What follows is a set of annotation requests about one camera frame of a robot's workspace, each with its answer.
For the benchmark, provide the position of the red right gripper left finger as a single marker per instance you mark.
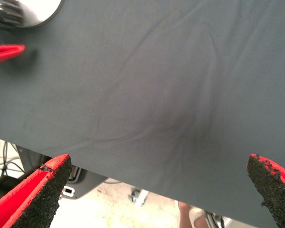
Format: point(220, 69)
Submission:
point(31, 199)

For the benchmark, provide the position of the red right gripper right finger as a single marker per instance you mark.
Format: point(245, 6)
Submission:
point(275, 190)

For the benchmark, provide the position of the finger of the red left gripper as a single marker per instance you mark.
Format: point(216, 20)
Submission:
point(4, 52)

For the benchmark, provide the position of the large steel gear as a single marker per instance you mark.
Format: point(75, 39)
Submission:
point(8, 15)

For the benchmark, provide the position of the round metal plate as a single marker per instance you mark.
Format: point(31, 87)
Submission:
point(40, 12)

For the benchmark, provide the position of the white shoe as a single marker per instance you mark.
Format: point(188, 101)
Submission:
point(197, 217)

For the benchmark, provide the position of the person's bare leg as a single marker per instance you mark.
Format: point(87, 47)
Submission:
point(184, 213)

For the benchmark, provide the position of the grey caster wheel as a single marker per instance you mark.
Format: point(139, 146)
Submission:
point(135, 197)

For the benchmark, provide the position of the dark grey table cloth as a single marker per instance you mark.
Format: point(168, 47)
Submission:
point(156, 83)

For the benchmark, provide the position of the metal frame leg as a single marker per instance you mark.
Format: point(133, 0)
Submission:
point(216, 221)

